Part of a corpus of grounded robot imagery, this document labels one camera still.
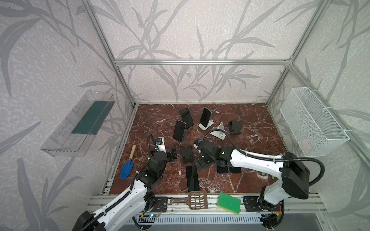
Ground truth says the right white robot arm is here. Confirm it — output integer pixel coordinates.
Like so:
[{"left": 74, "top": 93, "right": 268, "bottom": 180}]
[{"left": 194, "top": 137, "right": 325, "bottom": 211}]

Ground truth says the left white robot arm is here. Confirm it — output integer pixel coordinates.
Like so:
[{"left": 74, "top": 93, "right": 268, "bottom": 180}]
[{"left": 72, "top": 134, "right": 173, "bottom": 231}]

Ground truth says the black stand front left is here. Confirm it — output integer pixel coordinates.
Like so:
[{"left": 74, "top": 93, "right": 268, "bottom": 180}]
[{"left": 181, "top": 146, "right": 194, "bottom": 165}]

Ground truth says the white phone stand back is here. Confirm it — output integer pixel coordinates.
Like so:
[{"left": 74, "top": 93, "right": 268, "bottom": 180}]
[{"left": 198, "top": 119, "right": 215, "bottom": 131}]

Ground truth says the black phone on white stand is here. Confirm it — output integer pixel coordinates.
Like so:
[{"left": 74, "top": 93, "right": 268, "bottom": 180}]
[{"left": 199, "top": 108, "right": 212, "bottom": 127}]

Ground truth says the brown slotted scoop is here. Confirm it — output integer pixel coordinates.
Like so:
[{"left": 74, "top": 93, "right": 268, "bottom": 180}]
[{"left": 170, "top": 191, "right": 208, "bottom": 210}]

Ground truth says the green yellow sponge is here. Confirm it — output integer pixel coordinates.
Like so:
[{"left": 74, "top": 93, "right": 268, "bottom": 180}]
[{"left": 216, "top": 193, "right": 241, "bottom": 215}]

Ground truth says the pink object in basket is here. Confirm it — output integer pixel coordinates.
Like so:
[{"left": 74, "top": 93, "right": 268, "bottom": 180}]
[{"left": 299, "top": 139, "right": 312, "bottom": 152}]

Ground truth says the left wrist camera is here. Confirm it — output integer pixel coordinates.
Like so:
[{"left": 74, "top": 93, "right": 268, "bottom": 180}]
[{"left": 154, "top": 137, "right": 166, "bottom": 153}]

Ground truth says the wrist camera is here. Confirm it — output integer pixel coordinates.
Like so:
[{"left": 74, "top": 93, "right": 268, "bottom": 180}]
[
  {"left": 194, "top": 139, "right": 202, "bottom": 149},
  {"left": 154, "top": 137, "right": 166, "bottom": 153}
]

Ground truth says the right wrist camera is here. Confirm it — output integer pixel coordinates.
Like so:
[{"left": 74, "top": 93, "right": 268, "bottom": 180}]
[{"left": 194, "top": 139, "right": 202, "bottom": 149}]

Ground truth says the blue shovel wooden handle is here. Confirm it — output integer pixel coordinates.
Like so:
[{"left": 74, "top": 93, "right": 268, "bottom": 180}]
[{"left": 120, "top": 145, "right": 137, "bottom": 180}]

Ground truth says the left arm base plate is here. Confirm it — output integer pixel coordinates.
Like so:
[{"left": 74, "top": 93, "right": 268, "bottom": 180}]
[{"left": 145, "top": 196, "right": 169, "bottom": 213}]

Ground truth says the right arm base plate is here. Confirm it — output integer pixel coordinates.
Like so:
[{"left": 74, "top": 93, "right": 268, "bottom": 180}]
[{"left": 243, "top": 196, "right": 284, "bottom": 213}]

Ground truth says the clear plastic wall tray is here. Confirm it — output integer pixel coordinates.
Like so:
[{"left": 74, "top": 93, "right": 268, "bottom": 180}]
[{"left": 41, "top": 90, "right": 116, "bottom": 157}]

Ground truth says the aluminium front rail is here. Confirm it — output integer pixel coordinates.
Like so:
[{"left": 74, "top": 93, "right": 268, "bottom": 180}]
[{"left": 85, "top": 193, "right": 327, "bottom": 216}]

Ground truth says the white wire basket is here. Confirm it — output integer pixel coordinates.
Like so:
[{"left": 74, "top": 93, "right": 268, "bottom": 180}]
[{"left": 280, "top": 87, "right": 350, "bottom": 157}]

